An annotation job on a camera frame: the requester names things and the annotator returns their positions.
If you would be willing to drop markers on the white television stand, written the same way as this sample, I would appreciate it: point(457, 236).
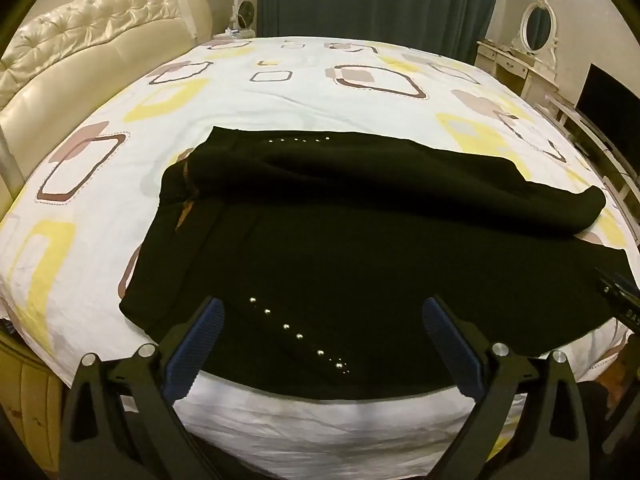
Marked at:
point(595, 135)

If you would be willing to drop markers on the black studded pants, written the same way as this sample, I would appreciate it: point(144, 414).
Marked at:
point(350, 260)

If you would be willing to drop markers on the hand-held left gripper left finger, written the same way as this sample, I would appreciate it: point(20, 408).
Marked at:
point(200, 340)

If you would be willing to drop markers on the cream tufted headboard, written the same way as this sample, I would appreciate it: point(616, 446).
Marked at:
point(100, 45)

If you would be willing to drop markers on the white oval vanity mirror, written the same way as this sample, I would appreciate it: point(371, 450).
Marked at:
point(539, 22)

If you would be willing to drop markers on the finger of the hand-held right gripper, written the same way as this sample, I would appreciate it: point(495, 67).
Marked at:
point(620, 297)

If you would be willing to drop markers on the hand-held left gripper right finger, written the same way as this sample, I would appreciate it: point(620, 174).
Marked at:
point(450, 350)

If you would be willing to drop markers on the white dressing table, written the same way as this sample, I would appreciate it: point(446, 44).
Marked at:
point(515, 67)

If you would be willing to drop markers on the dark teal curtain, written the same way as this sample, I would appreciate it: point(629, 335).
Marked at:
point(375, 0)

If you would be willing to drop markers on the white patterned bed sheet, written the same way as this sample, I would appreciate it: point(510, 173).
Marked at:
point(300, 100)

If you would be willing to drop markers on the small white desk fan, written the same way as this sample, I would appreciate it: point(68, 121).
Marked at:
point(244, 12)

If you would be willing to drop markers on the cream bed frame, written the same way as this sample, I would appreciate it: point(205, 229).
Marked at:
point(30, 410)

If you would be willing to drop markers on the black television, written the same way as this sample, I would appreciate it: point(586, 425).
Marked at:
point(607, 100)

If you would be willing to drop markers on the white nightstand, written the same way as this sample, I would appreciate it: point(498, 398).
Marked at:
point(235, 35)

